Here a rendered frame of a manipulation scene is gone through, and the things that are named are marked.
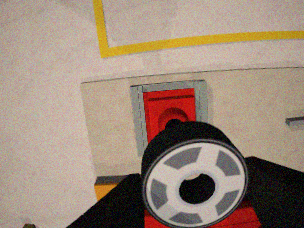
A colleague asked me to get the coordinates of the tan wooden stick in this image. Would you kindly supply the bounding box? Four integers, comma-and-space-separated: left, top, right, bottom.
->
23, 223, 36, 228

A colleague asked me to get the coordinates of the yellow rectangular outline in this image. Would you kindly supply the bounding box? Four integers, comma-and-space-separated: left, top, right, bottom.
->
92, 0, 304, 58

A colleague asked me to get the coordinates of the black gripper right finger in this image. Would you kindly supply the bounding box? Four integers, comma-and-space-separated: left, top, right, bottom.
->
244, 157, 304, 228

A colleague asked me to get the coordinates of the black and white toy wheel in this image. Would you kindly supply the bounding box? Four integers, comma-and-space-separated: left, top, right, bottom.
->
141, 121, 249, 228

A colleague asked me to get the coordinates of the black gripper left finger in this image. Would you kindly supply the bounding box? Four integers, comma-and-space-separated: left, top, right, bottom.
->
64, 174, 144, 228

